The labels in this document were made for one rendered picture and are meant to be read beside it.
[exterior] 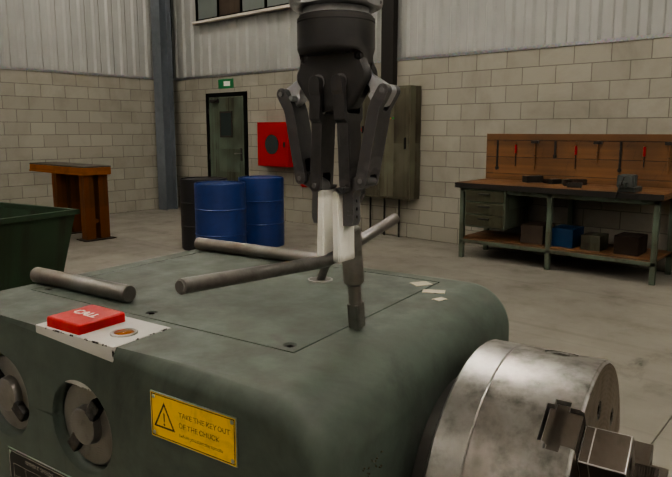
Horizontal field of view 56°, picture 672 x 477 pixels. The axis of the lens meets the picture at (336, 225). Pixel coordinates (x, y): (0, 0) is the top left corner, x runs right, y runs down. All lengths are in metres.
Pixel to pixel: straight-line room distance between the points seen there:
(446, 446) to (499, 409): 0.06
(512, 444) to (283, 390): 0.21
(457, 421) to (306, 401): 0.16
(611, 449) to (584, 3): 7.29
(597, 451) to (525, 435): 0.06
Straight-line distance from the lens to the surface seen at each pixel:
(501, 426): 0.62
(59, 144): 11.40
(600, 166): 7.46
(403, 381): 0.64
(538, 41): 7.92
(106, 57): 11.96
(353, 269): 0.65
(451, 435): 0.63
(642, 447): 0.84
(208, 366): 0.60
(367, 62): 0.60
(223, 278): 0.50
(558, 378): 0.66
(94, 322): 0.73
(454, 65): 8.32
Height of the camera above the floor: 1.47
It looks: 9 degrees down
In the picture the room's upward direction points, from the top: straight up
